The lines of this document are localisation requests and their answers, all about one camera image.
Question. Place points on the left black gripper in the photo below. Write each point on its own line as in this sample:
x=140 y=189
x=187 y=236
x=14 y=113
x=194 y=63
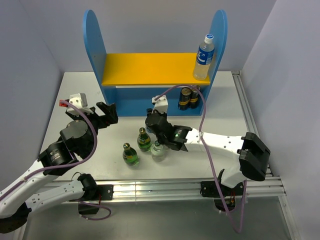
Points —
x=110 y=111

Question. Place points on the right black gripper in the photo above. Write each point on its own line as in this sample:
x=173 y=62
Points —
x=149 y=110

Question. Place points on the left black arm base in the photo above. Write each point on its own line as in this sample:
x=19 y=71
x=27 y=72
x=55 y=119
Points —
x=100 y=192

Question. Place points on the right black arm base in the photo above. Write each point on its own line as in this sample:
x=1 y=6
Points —
x=209 y=190

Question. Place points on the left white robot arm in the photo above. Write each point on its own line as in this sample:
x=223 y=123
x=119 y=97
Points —
x=76 y=145

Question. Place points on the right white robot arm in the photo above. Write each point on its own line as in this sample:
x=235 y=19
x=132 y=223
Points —
x=249 y=153

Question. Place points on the blue and yellow wooden shelf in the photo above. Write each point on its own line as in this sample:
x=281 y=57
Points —
x=131 y=80

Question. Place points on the rear green Perrier bottle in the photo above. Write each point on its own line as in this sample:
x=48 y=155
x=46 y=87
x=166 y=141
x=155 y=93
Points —
x=143 y=140

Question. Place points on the green perrier bottle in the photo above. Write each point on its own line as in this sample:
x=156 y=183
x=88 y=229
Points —
x=143 y=140
x=130 y=155

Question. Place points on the front black yellow can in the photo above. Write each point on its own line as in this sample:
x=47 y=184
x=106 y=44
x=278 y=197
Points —
x=184 y=98

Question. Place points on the black yellow can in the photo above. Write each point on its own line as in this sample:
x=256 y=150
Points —
x=194 y=96
x=184 y=98

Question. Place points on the front clear glass bottle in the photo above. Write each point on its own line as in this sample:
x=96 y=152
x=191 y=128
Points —
x=158 y=151

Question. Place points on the rear black yellow can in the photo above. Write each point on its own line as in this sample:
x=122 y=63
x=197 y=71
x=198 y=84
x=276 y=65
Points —
x=194 y=96

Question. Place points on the front green Perrier bottle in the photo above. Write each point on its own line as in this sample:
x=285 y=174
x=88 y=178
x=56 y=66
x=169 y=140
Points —
x=130 y=155

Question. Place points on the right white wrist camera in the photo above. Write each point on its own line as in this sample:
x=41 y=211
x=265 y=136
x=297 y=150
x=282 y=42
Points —
x=160 y=104

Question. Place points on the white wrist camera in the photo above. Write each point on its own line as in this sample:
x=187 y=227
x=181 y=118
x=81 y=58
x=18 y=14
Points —
x=79 y=100
x=160 y=104

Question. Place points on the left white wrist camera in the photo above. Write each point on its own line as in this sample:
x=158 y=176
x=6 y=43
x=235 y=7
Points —
x=79 y=100

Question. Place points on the aluminium front rail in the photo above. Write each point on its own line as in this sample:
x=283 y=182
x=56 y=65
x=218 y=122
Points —
x=181 y=189

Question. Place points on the aluminium rail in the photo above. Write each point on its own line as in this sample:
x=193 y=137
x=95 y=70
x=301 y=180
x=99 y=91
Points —
x=286 y=212
x=181 y=189

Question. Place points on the aluminium right side rail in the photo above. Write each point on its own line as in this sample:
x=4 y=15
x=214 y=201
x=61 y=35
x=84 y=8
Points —
x=286 y=212

